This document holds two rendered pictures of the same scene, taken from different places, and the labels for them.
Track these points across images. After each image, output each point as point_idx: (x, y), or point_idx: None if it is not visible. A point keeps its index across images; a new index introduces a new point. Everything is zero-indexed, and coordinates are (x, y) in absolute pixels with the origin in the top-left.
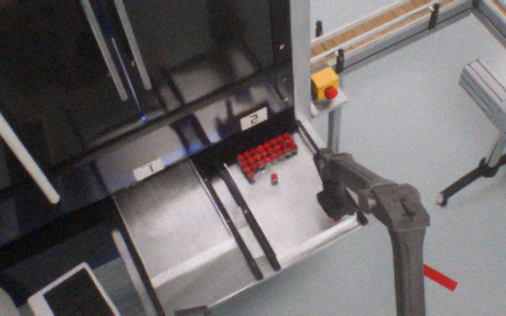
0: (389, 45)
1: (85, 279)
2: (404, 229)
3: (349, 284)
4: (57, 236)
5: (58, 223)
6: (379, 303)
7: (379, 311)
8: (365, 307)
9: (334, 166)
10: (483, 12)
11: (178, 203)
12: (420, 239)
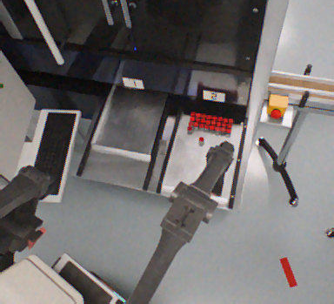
0: None
1: (70, 119)
2: (169, 230)
3: (235, 234)
4: (75, 88)
5: (81, 81)
6: (242, 258)
7: (238, 261)
8: (232, 253)
9: (210, 157)
10: None
11: (142, 115)
12: (177, 246)
